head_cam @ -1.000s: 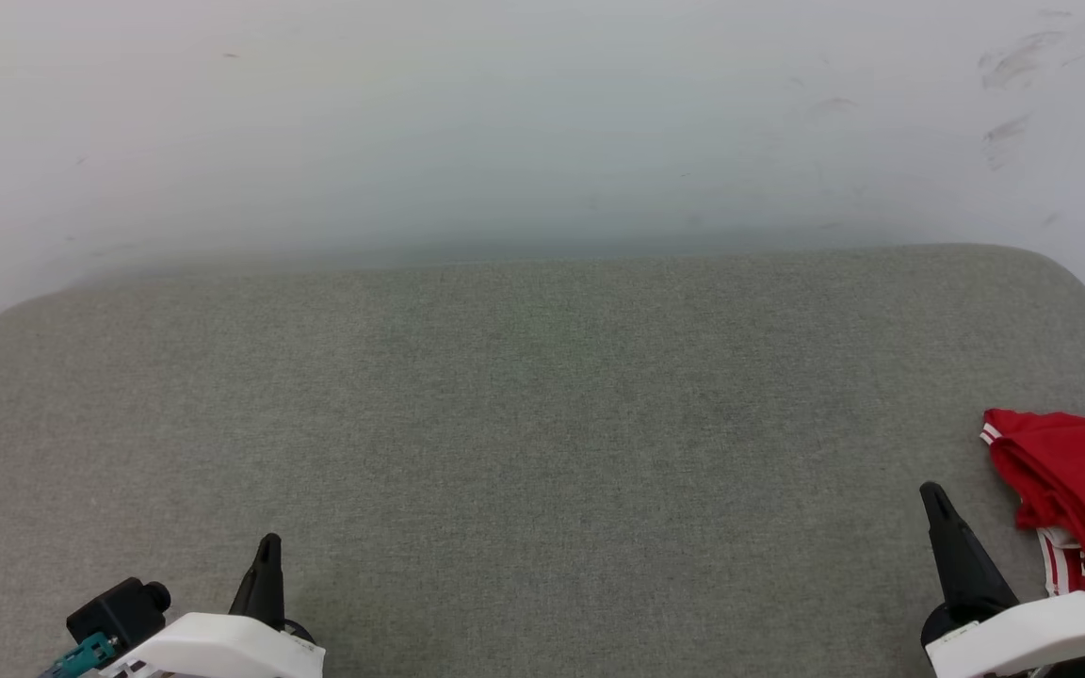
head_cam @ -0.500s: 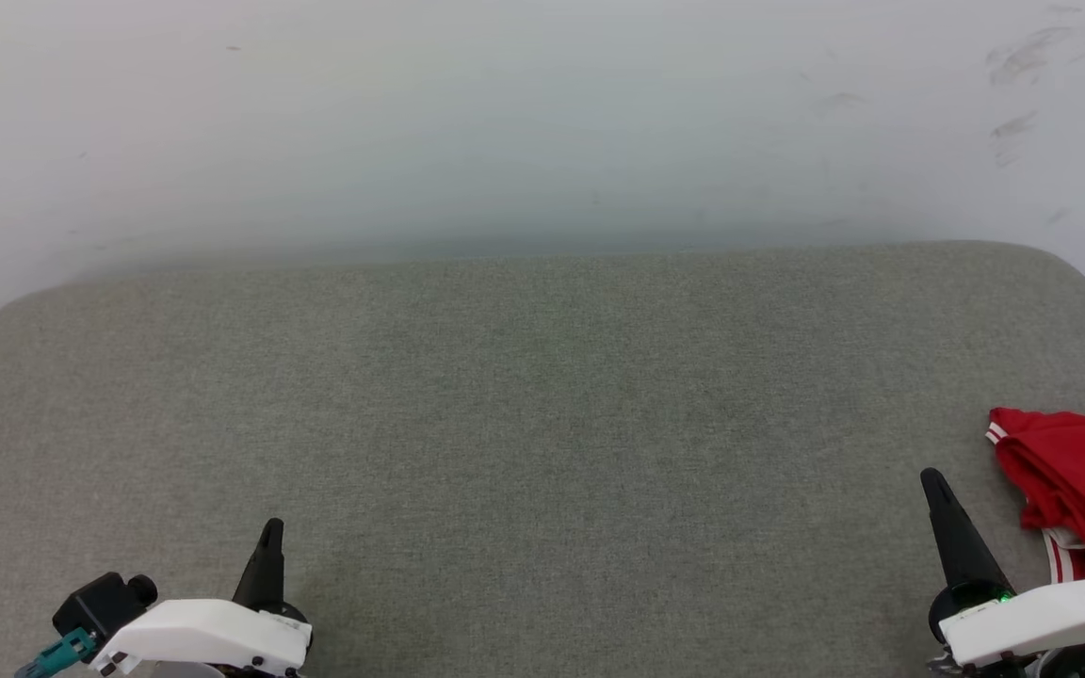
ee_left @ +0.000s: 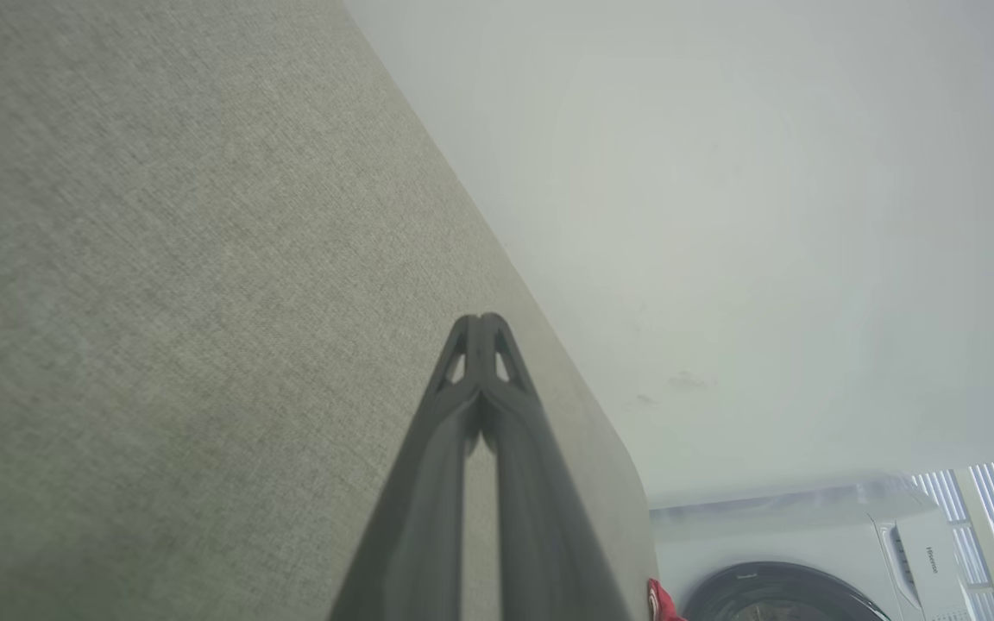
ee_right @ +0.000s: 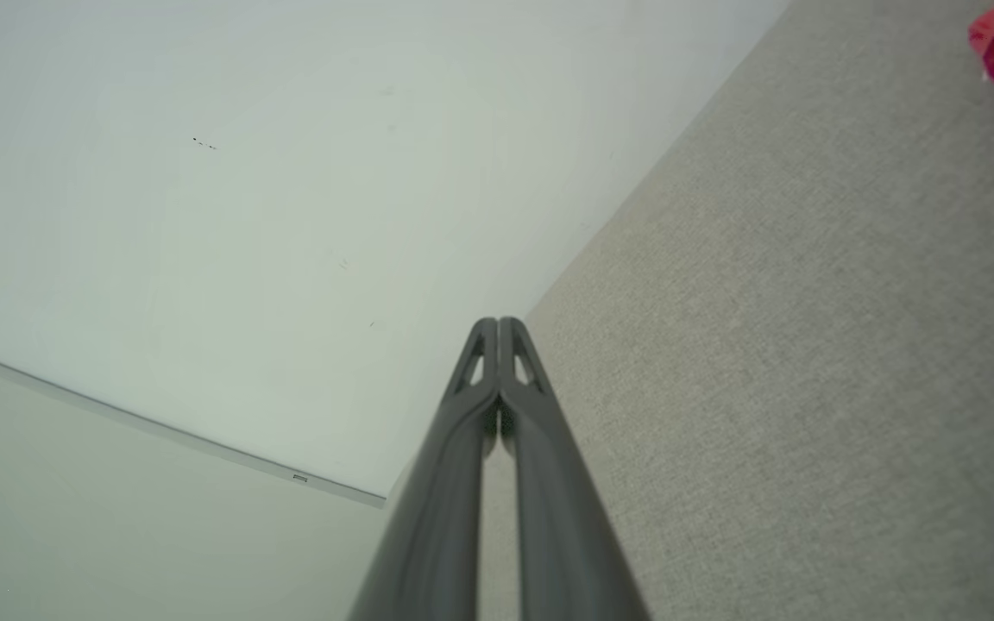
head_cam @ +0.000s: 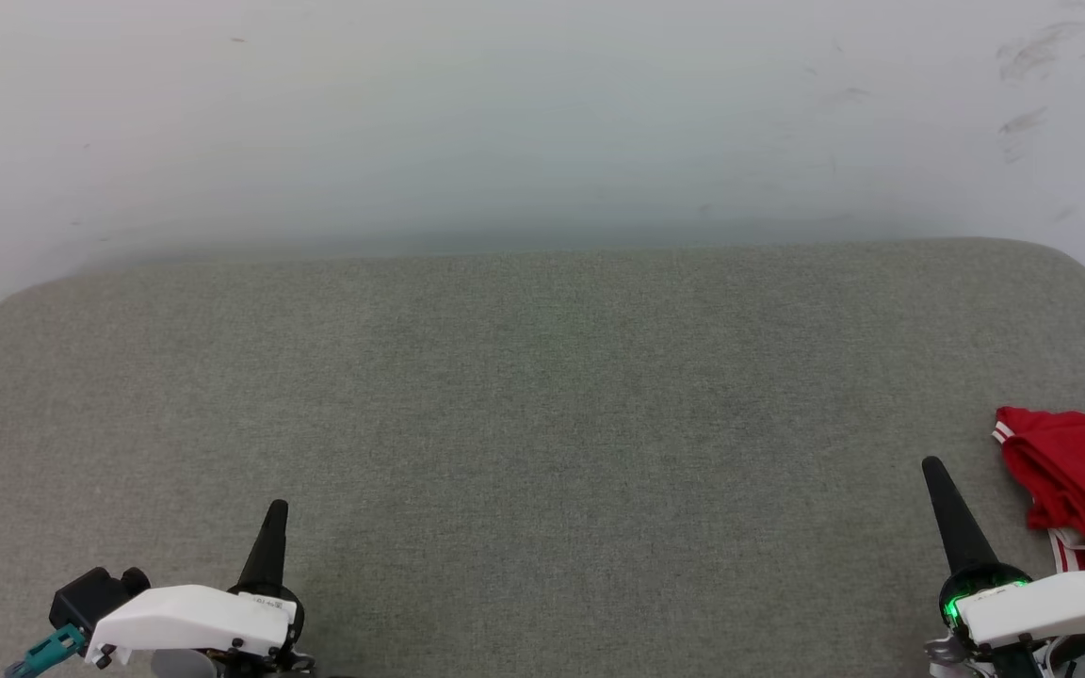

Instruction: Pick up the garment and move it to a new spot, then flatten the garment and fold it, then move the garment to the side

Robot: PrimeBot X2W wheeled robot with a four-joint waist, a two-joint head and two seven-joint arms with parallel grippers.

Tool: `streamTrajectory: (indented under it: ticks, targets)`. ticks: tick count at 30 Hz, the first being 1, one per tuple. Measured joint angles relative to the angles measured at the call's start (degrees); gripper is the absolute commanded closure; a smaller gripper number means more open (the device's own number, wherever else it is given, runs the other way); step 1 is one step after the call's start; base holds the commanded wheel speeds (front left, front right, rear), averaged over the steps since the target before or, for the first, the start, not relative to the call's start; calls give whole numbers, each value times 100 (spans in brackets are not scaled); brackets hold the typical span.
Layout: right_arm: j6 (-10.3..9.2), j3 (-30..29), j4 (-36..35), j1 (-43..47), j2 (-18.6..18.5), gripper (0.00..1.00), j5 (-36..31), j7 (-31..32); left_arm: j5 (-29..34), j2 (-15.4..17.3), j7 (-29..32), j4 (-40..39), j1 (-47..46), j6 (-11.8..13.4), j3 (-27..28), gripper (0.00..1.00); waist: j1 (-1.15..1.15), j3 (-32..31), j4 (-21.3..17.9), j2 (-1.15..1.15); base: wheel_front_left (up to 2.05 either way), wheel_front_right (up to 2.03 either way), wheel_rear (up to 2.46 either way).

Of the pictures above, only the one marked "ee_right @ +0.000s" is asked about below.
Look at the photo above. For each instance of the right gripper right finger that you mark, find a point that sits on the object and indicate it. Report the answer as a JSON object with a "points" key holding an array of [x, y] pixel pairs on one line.
{"points": [[562, 517]]}

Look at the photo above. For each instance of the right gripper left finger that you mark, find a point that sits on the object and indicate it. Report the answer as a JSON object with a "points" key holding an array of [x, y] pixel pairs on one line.
{"points": [[441, 517]]}

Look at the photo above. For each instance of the grey fabric sofa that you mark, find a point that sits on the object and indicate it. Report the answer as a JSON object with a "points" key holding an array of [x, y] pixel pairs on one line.
{"points": [[808, 345]]}

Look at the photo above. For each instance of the wall baseboard strip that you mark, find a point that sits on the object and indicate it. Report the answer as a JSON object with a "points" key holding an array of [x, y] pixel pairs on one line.
{"points": [[160, 427]]}

